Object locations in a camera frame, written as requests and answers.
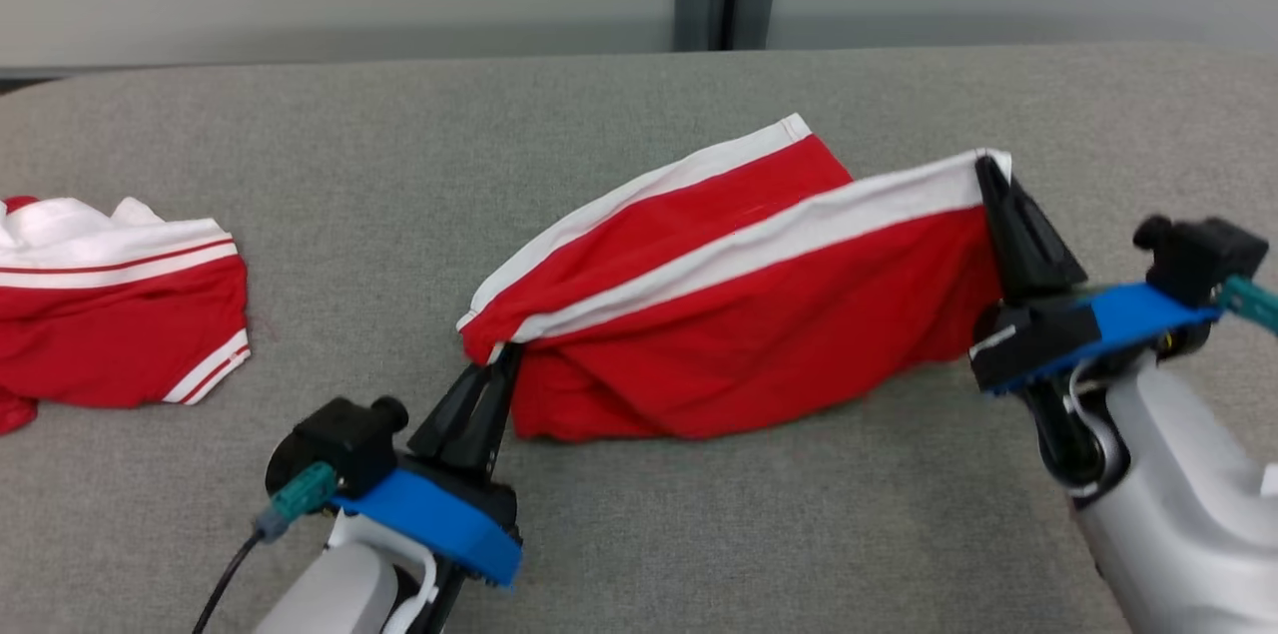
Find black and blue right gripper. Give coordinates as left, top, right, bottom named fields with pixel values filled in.
left=968, top=155, right=1223, bottom=397

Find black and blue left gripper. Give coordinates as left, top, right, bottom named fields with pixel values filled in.
left=332, top=342, right=524, bottom=589

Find red shorts with white stripes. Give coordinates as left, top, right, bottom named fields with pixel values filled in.
left=456, top=113, right=1012, bottom=443

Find red Bulls 23 jersey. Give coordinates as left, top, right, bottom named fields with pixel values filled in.
left=0, top=195, right=252, bottom=436

